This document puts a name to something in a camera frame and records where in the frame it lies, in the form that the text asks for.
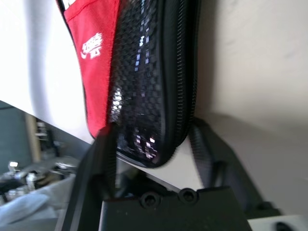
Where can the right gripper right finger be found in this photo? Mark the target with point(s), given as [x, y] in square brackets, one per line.
[216, 158]

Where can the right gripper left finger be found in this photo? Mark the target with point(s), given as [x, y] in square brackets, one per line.
[91, 183]

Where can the red black paddle case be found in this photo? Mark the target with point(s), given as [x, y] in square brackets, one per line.
[144, 84]

